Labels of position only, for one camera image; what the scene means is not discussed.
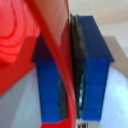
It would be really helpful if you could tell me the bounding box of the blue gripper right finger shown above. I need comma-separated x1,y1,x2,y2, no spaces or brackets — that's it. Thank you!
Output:
69,13,115,122

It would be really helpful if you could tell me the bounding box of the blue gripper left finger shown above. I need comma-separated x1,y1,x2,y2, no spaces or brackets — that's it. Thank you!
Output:
31,33,73,122

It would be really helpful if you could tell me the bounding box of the red plastic bowl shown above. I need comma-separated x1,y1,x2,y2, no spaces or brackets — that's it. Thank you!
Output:
0,0,78,122

